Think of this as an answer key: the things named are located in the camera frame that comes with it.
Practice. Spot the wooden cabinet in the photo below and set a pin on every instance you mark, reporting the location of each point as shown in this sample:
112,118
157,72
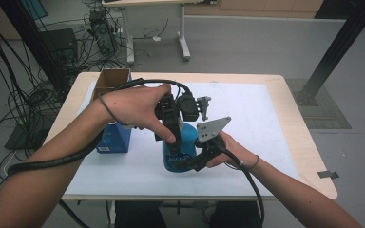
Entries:
250,8

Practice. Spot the person's left hand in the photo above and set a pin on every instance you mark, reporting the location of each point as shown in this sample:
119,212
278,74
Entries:
133,107

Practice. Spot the white table mat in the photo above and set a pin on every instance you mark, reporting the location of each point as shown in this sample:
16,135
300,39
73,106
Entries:
253,126

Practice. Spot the blue bottle with white cap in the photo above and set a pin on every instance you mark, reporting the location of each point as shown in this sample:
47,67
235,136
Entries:
188,139

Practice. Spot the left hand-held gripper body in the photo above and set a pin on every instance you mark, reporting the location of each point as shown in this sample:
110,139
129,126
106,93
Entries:
188,107

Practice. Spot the black equipment box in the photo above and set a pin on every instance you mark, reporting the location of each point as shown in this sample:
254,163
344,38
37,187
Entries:
60,44

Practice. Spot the grey floor mat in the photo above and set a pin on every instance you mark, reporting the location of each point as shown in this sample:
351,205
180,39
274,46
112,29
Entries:
323,110

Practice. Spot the white-legged background desk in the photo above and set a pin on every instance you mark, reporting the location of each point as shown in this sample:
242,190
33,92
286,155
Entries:
183,31

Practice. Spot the light wooden table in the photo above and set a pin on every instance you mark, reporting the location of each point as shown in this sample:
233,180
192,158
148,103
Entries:
297,95

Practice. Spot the blue carton box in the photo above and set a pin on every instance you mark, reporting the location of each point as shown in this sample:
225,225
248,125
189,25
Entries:
114,139

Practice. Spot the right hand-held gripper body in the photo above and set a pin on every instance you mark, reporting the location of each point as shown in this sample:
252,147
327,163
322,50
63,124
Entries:
210,129

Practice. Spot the person's legs in black pants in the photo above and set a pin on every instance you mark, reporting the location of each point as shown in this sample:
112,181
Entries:
139,215

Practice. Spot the open brown cardboard box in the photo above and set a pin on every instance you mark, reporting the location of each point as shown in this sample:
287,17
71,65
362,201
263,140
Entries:
112,79

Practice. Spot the black wrist band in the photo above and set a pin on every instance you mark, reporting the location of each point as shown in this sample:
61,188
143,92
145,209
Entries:
256,162

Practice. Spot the grey tape strip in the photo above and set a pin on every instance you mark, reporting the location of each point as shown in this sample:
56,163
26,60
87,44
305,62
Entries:
328,174

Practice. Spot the black metal frame post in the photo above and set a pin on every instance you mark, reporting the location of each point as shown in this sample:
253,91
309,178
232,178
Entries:
31,38
336,50

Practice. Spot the person's right hand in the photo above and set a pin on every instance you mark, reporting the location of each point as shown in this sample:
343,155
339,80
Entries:
234,152

